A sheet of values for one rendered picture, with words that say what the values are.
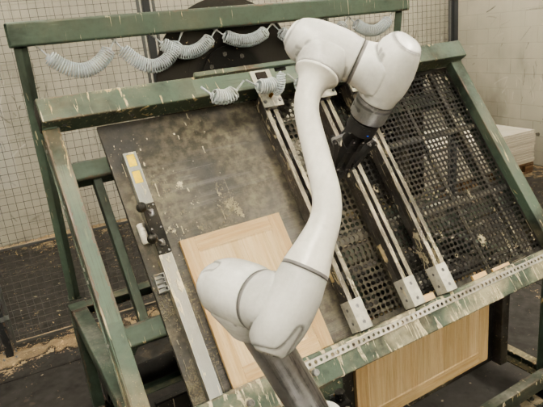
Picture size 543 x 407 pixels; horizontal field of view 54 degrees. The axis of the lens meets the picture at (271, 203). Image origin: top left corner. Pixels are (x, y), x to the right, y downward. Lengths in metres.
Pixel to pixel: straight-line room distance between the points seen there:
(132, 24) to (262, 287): 1.74
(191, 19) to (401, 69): 1.64
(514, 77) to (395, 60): 6.88
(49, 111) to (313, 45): 1.18
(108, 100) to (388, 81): 1.23
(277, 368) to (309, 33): 0.76
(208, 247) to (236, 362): 0.44
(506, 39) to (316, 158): 7.07
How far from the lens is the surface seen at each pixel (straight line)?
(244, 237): 2.08
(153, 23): 2.60
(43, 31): 2.48
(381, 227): 2.32
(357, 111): 1.25
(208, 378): 1.91
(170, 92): 2.19
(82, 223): 1.95
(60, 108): 2.09
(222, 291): 1.12
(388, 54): 1.17
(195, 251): 2.01
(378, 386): 2.66
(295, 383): 1.34
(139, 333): 1.96
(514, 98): 8.05
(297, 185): 2.20
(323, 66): 1.15
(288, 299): 1.02
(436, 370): 2.93
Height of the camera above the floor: 2.06
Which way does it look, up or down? 18 degrees down
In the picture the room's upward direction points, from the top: 6 degrees counter-clockwise
